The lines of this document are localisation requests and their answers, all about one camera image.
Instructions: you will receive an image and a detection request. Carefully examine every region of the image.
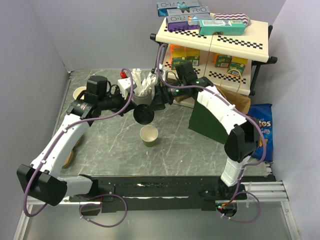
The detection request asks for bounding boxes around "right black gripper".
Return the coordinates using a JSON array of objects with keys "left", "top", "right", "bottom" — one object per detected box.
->
[{"left": 147, "top": 80, "right": 186, "bottom": 113}]

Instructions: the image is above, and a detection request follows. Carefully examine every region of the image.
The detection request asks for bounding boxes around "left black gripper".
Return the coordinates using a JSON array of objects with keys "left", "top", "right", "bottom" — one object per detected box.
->
[{"left": 98, "top": 86, "right": 138, "bottom": 117}]

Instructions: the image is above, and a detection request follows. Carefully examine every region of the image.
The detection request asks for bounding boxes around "black plastic cup lid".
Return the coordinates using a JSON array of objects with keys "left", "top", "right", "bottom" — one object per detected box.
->
[{"left": 133, "top": 104, "right": 155, "bottom": 125}]

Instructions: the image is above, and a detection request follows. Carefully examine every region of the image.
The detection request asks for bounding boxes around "green paper coffee cup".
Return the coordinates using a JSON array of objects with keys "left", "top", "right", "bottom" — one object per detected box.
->
[{"left": 139, "top": 125, "right": 159, "bottom": 148}]

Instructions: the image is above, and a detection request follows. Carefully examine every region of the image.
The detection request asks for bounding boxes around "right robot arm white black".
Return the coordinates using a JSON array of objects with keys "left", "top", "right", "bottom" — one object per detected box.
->
[{"left": 149, "top": 62, "right": 262, "bottom": 199}]

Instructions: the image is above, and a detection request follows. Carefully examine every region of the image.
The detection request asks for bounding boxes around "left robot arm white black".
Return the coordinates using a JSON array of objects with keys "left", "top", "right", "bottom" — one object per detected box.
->
[{"left": 16, "top": 75, "right": 135, "bottom": 206}]

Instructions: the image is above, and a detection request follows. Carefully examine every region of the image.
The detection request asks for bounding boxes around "grey straw holder cup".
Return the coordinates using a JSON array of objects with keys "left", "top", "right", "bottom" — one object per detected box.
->
[{"left": 132, "top": 89, "right": 153, "bottom": 106}]

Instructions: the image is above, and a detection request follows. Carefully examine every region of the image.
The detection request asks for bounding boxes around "stack of paper cups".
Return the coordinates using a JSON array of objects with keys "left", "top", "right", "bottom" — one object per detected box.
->
[{"left": 72, "top": 86, "right": 87, "bottom": 100}]

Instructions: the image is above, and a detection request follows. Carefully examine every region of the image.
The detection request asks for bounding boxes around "orange yellow crayon box left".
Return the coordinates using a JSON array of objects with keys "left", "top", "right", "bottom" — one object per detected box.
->
[{"left": 170, "top": 44, "right": 187, "bottom": 70}]

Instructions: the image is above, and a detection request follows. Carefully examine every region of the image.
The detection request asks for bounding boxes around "green paper gift bag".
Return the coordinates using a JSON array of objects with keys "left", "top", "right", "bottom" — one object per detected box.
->
[{"left": 187, "top": 86, "right": 252, "bottom": 145}]

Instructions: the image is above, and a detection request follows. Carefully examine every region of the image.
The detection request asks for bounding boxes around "yellow green crayon box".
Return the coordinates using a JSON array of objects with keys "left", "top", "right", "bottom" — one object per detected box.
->
[{"left": 185, "top": 47, "right": 201, "bottom": 66}]

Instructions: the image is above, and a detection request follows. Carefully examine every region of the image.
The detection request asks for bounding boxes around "orange green crayon box right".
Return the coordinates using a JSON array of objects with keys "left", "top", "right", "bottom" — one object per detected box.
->
[{"left": 213, "top": 53, "right": 233, "bottom": 68}]

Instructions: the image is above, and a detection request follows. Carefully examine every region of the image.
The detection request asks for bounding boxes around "brown cardboard cup carrier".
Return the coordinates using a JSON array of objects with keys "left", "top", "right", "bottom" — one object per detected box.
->
[{"left": 62, "top": 136, "right": 83, "bottom": 169}]

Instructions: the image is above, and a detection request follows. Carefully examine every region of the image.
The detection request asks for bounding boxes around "purple R.O toothpaste box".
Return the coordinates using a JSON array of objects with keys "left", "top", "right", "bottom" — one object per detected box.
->
[{"left": 166, "top": 13, "right": 212, "bottom": 31}]

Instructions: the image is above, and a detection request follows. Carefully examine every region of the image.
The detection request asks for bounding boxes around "yellow green box far right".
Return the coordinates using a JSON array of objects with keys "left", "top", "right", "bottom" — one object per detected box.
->
[{"left": 227, "top": 56, "right": 248, "bottom": 78}]

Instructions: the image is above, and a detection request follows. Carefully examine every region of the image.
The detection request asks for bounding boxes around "cream checkered two-tier shelf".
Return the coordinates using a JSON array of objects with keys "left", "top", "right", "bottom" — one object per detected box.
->
[{"left": 150, "top": 20, "right": 278, "bottom": 96}]

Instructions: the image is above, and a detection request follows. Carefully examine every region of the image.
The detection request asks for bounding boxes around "blue R.O toothpaste box top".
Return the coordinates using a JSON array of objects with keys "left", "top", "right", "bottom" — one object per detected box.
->
[{"left": 156, "top": 0, "right": 203, "bottom": 17}]

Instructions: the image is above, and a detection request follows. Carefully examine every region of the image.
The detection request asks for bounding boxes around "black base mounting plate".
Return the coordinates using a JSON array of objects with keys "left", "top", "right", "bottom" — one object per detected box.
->
[{"left": 68, "top": 176, "right": 248, "bottom": 214}]

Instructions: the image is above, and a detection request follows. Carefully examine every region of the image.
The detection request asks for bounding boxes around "grey R.O toothpaste box middle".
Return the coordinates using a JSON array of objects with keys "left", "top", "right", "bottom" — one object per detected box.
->
[{"left": 167, "top": 6, "right": 210, "bottom": 16}]

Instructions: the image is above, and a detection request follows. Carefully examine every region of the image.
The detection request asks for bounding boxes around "teal long box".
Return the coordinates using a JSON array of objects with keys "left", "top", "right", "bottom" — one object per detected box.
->
[{"left": 199, "top": 20, "right": 246, "bottom": 36}]

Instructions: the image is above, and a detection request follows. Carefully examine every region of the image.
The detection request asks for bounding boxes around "blue Doritos chip bag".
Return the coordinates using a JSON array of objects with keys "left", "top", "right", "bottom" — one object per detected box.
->
[{"left": 248, "top": 103, "right": 274, "bottom": 163}]

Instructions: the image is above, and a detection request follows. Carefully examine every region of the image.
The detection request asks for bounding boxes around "purple white wavy pouch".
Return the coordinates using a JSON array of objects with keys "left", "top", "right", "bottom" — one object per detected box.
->
[{"left": 213, "top": 12, "right": 251, "bottom": 27}]

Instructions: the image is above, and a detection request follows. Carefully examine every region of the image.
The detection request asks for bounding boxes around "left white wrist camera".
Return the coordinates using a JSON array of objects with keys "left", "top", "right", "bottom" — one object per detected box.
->
[{"left": 117, "top": 77, "right": 132, "bottom": 99}]

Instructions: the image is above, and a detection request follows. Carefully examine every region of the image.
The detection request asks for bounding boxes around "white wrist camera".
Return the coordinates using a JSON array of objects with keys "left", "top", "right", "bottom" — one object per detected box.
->
[
  {"left": 117, "top": 77, "right": 132, "bottom": 99},
  {"left": 157, "top": 63, "right": 168, "bottom": 82}
]

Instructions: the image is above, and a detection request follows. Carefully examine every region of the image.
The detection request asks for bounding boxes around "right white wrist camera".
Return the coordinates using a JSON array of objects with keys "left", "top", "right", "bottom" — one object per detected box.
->
[{"left": 157, "top": 63, "right": 168, "bottom": 82}]

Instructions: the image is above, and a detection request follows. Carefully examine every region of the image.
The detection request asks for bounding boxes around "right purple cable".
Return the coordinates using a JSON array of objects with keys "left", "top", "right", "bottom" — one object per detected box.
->
[{"left": 154, "top": 43, "right": 266, "bottom": 223}]

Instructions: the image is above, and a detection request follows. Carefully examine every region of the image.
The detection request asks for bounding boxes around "purple cable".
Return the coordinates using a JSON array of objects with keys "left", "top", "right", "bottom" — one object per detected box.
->
[
  {"left": 23, "top": 67, "right": 138, "bottom": 228},
  {"left": 154, "top": 43, "right": 266, "bottom": 223}
]

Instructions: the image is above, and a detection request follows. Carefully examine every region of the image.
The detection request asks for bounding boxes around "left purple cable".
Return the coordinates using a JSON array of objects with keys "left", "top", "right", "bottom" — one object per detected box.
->
[{"left": 23, "top": 67, "right": 138, "bottom": 228}]

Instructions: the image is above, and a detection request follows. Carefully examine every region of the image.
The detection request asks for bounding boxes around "aluminium rail frame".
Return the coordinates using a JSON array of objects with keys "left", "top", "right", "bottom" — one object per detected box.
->
[{"left": 12, "top": 181, "right": 301, "bottom": 240}]

